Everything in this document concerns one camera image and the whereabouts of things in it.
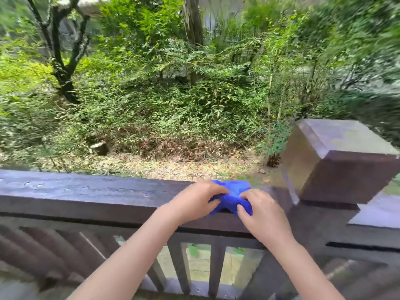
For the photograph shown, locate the brown square railing post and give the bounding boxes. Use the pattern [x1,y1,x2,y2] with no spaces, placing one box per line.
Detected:
[280,119,400,205]

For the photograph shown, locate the small tree stump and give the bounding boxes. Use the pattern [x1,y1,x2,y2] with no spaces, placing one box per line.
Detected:
[90,142,109,156]

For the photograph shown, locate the blue cleaning cloth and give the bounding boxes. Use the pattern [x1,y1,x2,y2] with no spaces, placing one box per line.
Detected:
[209,180,253,216]

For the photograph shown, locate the green bushes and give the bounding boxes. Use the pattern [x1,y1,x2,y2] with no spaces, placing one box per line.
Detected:
[0,0,400,167]

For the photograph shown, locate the person's left hand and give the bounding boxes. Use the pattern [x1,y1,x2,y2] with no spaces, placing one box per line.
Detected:
[157,179,229,227]

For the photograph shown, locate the person's right forearm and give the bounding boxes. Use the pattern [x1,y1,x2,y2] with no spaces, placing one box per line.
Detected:
[270,237,344,300]

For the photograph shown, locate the dark forked tree trunk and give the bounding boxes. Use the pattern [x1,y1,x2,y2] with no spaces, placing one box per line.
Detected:
[25,0,92,104]

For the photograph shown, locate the brown wooden railing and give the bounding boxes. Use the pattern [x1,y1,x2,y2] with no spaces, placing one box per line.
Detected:
[0,169,400,300]

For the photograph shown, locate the person's left forearm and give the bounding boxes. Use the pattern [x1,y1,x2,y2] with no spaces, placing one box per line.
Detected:
[67,207,179,300]

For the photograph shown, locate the person's right hand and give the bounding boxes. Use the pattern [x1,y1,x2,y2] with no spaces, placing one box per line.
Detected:
[236,189,296,251]

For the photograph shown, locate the straight grey tree trunk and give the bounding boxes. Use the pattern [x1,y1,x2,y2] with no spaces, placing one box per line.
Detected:
[181,0,205,85]

